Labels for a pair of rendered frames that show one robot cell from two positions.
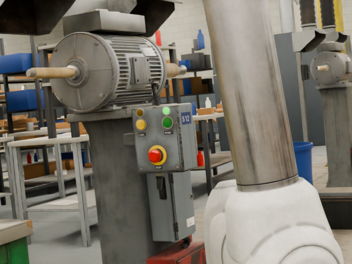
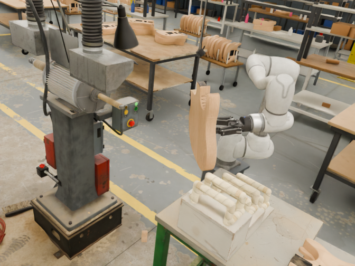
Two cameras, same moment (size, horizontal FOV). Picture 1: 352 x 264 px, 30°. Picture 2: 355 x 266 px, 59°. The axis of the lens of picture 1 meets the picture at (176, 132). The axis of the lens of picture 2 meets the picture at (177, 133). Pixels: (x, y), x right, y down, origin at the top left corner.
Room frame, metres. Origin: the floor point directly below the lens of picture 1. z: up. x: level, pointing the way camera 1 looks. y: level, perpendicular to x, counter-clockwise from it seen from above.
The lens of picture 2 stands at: (1.35, 1.87, 2.00)
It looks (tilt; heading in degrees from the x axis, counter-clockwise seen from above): 29 degrees down; 278
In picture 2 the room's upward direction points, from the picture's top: 7 degrees clockwise
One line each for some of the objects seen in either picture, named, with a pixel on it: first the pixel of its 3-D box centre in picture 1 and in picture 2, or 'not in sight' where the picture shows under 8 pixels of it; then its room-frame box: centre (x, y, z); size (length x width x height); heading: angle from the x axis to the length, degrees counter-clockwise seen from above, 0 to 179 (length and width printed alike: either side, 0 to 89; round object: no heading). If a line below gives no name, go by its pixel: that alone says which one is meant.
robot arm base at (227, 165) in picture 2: not in sight; (223, 158); (1.27, -0.13, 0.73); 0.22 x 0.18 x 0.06; 144
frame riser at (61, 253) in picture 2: not in sight; (78, 212); (2.31, 0.17, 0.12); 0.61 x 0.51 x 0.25; 62
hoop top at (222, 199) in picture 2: not in sight; (213, 194); (1.32, 0.89, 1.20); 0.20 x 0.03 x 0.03; 151
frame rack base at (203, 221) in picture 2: not in sight; (213, 221); (1.29, 0.85, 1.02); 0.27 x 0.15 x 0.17; 152
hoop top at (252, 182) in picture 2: not in sight; (253, 183); (1.12, 0.54, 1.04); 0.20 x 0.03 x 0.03; 151
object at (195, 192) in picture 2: not in sight; (195, 192); (1.39, 0.85, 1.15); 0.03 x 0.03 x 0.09
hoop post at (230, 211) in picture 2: not in sight; (229, 214); (1.24, 0.93, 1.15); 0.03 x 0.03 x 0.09
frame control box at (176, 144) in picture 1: (168, 145); (115, 115); (2.06, 0.03, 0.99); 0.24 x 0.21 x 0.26; 152
